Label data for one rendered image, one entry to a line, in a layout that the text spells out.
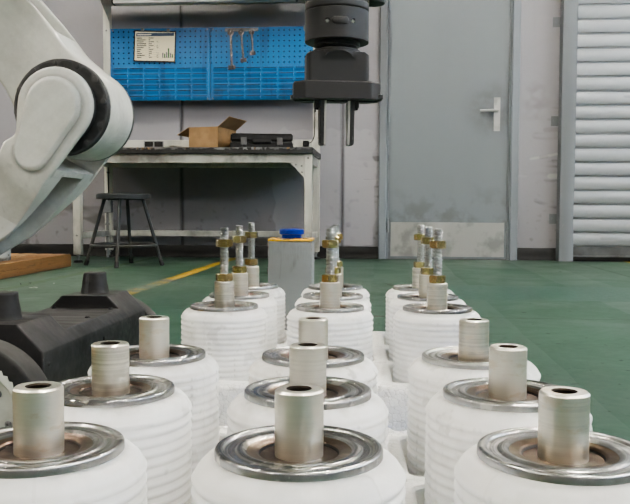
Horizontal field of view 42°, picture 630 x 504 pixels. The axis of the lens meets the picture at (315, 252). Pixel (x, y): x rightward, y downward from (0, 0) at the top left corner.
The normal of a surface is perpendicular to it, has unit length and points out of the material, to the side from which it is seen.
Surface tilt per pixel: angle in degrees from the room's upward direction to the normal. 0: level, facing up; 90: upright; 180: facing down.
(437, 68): 90
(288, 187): 90
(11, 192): 112
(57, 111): 90
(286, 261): 90
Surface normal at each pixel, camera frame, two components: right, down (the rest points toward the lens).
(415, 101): -0.08, 0.05
